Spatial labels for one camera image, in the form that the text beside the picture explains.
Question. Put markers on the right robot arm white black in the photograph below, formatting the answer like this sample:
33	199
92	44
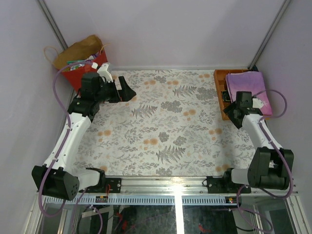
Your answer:
271	167

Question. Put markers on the black object in tray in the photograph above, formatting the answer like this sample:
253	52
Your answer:
226	96

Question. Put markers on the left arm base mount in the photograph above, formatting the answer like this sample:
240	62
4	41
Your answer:
105	184

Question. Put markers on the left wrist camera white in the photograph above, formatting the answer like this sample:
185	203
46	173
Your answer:
104	71

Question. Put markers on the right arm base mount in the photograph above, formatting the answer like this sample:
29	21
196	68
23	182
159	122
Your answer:
219	182

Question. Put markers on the red brown paper bag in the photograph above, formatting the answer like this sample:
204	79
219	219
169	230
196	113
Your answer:
79	57

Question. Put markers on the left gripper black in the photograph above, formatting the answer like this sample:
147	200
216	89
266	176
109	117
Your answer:
117	90

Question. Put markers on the orange wooden tray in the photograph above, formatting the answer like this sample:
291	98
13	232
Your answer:
220	82

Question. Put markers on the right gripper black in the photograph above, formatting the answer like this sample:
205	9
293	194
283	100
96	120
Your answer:
227	109

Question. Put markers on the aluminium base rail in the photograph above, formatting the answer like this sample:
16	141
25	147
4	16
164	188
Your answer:
157	190

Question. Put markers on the purple princess cloth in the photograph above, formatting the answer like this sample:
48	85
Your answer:
250	81

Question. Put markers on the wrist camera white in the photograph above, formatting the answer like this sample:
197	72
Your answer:
257	103
104	71

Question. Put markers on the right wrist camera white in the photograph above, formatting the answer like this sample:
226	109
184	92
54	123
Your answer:
257	103

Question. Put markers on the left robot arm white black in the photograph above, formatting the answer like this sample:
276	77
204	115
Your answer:
57	176

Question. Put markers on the teal snack packet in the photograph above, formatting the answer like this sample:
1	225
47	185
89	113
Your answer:
75	64

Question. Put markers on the floral table mat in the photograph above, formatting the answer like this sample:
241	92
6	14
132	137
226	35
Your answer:
172	127

